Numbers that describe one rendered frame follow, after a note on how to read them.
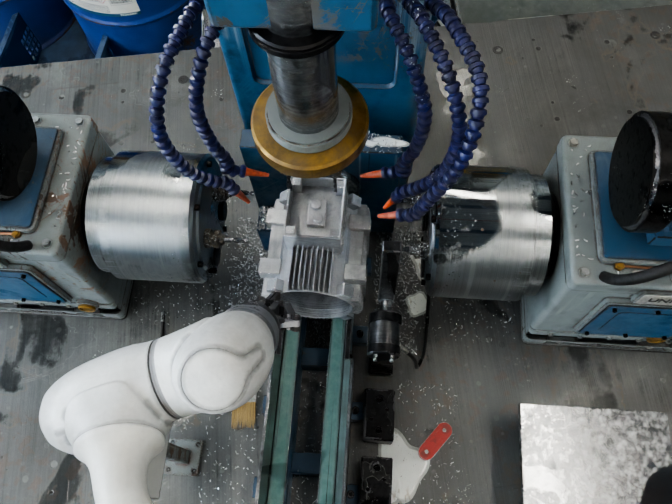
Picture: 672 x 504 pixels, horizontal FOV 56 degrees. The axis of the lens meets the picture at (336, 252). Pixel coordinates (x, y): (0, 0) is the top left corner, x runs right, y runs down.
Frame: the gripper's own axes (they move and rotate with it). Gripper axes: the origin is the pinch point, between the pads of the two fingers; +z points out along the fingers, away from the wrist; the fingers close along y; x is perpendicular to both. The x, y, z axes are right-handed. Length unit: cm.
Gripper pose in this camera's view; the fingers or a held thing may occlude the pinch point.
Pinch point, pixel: (272, 303)
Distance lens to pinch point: 110.0
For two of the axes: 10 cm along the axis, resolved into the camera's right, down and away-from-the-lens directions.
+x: -0.4, 9.9, 1.2
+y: -10.0, -0.5, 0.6
